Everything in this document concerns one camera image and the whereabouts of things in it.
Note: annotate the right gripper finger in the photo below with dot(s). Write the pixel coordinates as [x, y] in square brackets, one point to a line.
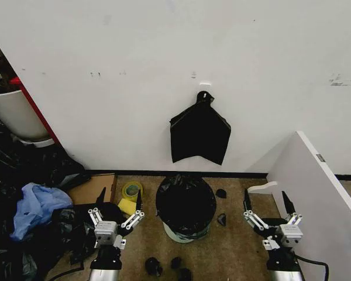
[254, 221]
[289, 206]

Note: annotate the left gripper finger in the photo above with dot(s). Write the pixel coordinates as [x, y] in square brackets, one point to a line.
[133, 220]
[95, 216]

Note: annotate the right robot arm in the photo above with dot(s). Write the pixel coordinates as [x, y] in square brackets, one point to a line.
[286, 275]

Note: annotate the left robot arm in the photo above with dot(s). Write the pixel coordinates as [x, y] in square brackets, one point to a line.
[104, 273]

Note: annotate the small black bag scrap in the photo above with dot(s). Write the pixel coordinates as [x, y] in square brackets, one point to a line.
[221, 193]
[222, 219]

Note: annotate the crumpled black bag scrap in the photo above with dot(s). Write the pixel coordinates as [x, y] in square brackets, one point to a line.
[185, 274]
[176, 263]
[153, 265]

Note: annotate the pale round trash bin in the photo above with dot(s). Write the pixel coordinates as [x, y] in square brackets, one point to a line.
[182, 235]

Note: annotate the black bin liner bag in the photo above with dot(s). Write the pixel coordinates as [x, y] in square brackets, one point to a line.
[185, 202]

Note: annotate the blue plastic bag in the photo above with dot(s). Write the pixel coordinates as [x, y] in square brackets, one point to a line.
[35, 207]

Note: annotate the black garbage bag pile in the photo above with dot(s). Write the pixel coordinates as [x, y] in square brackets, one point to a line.
[23, 164]

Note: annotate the flat black garbage bag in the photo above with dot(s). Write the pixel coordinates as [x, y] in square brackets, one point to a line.
[200, 137]

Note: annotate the yellow sponge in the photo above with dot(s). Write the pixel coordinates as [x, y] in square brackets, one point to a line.
[126, 205]

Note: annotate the white partition panel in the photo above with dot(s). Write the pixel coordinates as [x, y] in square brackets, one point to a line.
[316, 205]

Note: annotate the brown cardboard sheet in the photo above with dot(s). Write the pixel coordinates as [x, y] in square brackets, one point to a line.
[89, 190]

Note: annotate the yellow tape roll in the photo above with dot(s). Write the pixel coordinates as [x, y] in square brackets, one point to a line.
[131, 190]

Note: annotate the white curved board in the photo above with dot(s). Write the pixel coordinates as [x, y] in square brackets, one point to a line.
[261, 188]

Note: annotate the metal panel hinge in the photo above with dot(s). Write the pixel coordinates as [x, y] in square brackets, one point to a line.
[320, 157]

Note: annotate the white pot saucer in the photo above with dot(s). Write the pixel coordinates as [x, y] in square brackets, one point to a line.
[38, 142]

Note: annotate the white plant pot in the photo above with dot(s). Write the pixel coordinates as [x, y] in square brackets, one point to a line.
[16, 114]

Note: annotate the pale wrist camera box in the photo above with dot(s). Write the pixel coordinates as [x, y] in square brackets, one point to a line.
[105, 231]
[291, 234]

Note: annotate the red frame bar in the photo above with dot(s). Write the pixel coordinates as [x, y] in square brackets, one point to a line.
[35, 109]

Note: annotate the white wall hook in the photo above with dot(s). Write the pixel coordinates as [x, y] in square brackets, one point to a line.
[205, 84]

